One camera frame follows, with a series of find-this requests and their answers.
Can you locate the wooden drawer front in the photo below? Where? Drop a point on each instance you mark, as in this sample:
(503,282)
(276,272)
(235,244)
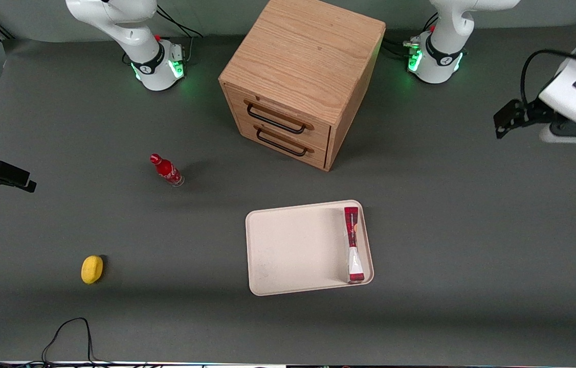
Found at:
(318,134)
(247,128)

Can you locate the red cola bottle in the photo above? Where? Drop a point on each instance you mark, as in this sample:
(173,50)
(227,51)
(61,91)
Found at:
(167,170)

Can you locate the beige rectangular tray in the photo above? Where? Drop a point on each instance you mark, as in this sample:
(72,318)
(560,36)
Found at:
(298,250)

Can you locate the wooden drawer cabinet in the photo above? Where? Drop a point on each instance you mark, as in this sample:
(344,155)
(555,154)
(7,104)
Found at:
(303,56)

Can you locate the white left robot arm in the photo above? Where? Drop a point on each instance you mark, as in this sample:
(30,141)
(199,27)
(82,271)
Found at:
(441,56)

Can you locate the yellow lemon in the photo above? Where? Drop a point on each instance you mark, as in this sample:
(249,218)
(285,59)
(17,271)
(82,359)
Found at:
(92,269)

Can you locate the red cookie box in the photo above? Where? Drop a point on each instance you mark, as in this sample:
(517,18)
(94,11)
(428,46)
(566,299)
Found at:
(352,230)

